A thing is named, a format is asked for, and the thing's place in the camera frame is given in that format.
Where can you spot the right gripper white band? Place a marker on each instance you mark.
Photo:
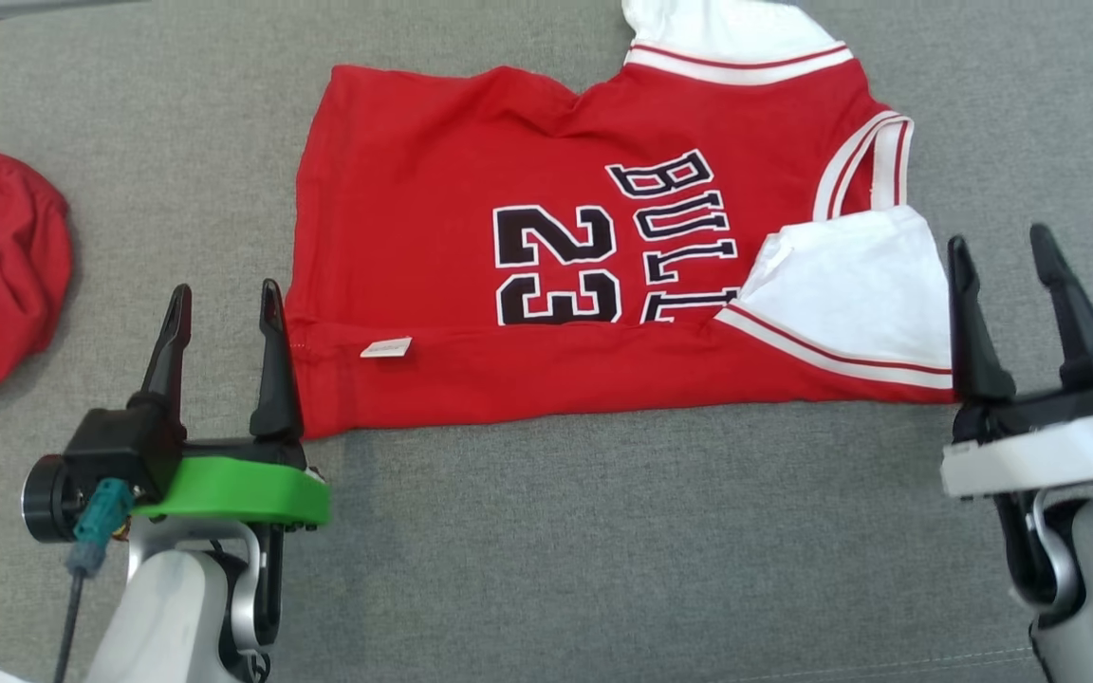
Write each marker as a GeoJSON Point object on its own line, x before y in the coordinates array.
{"type": "Point", "coordinates": [1040, 455]}

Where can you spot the grey fabric sofa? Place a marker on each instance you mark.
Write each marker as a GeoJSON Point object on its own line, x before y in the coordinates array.
{"type": "Point", "coordinates": [556, 569]}

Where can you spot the red basketball jersey white sleeves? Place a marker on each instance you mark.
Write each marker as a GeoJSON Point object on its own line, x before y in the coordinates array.
{"type": "Point", "coordinates": [433, 171]}

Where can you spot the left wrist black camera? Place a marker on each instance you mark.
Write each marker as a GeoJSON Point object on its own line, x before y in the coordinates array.
{"type": "Point", "coordinates": [120, 451]}

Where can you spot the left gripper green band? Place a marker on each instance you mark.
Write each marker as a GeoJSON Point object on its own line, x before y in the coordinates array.
{"type": "Point", "coordinates": [233, 493]}

